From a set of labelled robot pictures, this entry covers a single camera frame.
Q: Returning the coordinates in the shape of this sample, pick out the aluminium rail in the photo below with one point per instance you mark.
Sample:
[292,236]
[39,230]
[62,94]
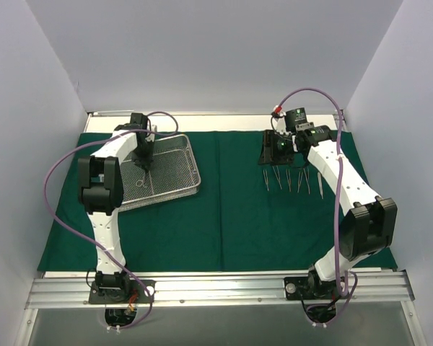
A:
[68,290]
[340,121]

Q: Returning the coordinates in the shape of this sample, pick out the aluminium right side rail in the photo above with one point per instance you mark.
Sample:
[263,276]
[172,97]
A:
[340,121]

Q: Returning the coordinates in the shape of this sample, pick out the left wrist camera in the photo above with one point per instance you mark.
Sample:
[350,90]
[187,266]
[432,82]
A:
[139,120]

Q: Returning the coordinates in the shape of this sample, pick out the silver slim tweezers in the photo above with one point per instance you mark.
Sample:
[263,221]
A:
[277,175]

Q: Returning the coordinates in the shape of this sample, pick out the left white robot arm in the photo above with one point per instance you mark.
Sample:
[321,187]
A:
[101,193]

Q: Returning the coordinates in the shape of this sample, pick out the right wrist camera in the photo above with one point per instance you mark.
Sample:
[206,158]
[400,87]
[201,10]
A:
[290,121]

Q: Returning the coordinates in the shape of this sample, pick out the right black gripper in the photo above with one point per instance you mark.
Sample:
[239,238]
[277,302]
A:
[268,147]

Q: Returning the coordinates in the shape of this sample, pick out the aluminium front rail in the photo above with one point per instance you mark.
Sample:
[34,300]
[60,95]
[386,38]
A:
[68,290]

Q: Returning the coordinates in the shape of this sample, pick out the silver fine forceps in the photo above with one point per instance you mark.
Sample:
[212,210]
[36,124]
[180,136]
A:
[289,180]

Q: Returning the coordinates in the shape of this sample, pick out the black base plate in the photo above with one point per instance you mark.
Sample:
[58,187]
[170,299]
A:
[309,287]
[107,291]

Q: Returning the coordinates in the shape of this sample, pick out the silver surgical scissors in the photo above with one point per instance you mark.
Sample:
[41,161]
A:
[143,182]

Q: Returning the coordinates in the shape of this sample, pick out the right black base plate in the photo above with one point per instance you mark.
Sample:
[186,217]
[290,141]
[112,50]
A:
[309,287]

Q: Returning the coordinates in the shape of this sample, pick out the green surgical cloth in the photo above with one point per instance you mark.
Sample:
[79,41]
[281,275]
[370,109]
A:
[237,221]

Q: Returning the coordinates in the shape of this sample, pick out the metal mesh instrument tray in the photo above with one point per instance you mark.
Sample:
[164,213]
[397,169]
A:
[173,174]

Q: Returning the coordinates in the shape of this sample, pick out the silver instrument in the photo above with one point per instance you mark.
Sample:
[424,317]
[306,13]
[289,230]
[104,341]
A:
[320,185]

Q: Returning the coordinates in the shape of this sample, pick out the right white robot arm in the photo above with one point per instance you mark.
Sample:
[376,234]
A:
[364,222]

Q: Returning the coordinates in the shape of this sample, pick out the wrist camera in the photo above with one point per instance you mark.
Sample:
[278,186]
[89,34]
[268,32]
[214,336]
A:
[290,121]
[139,120]

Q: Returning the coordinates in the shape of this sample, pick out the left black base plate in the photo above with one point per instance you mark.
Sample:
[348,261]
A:
[107,291]

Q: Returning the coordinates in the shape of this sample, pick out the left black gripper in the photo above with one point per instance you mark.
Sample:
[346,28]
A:
[144,154]

